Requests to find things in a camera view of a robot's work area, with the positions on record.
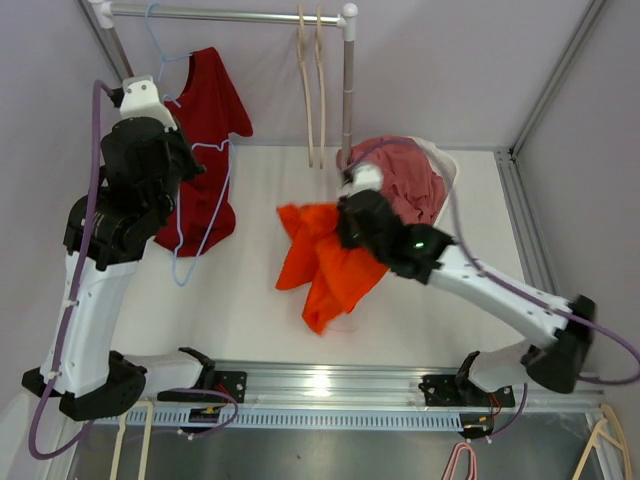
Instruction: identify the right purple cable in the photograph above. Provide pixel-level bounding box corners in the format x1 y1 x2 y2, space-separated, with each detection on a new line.
339 137 640 441

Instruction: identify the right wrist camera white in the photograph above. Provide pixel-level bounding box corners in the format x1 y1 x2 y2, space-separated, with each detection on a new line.
338 163 384 197

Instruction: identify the cream hanger bottom left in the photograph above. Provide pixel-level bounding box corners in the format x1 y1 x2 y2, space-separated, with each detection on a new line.
109 400 154 480

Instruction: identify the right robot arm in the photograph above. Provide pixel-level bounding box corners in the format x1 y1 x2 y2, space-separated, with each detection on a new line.
337 190 596 405

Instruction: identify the beige hanger bottom right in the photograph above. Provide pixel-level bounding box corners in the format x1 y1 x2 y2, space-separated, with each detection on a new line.
571 403 633 480

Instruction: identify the pink hanger bottom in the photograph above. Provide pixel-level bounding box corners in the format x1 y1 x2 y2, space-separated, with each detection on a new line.
442 442 480 480

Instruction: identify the aluminium rail frame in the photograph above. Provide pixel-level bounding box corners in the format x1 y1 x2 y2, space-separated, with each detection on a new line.
64 149 606 414

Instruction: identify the white plastic basket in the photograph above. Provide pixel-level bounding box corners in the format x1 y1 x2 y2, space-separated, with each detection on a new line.
429 150 459 226

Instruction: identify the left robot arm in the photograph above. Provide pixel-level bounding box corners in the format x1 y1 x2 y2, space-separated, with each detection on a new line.
22 116 216 422

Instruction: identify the purple cable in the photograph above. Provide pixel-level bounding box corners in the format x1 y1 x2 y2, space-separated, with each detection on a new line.
339 137 640 441
27 78 240 461

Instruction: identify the beige wooden hanger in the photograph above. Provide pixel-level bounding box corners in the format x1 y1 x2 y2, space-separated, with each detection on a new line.
296 4 314 168
314 3 326 169

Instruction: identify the slotted cable duct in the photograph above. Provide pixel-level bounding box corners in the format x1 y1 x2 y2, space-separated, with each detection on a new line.
84 405 494 432

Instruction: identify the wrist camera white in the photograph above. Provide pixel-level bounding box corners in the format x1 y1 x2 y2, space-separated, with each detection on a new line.
338 163 384 197
119 75 178 131

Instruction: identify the orange t shirt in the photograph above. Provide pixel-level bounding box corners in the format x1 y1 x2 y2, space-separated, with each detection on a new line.
276 203 389 335

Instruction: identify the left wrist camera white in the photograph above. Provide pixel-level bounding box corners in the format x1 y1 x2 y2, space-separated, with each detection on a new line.
119 75 178 131

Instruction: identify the dark red t shirt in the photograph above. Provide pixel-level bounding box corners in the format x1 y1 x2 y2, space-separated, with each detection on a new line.
155 47 253 258

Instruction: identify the pink t shirt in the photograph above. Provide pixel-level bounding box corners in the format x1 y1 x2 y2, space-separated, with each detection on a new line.
349 136 446 225

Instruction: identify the metal clothes rack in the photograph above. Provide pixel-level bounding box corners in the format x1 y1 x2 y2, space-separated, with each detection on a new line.
88 1 358 160

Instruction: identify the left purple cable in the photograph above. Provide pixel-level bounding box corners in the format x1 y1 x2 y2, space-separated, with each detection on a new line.
27 78 240 461

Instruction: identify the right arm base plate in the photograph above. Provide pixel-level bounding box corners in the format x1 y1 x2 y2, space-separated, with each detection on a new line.
418 374 516 408

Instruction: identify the white t shirt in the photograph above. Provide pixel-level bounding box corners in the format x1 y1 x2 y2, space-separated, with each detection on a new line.
411 137 450 167

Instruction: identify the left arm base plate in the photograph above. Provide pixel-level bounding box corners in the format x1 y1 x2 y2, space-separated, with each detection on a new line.
157 370 248 404

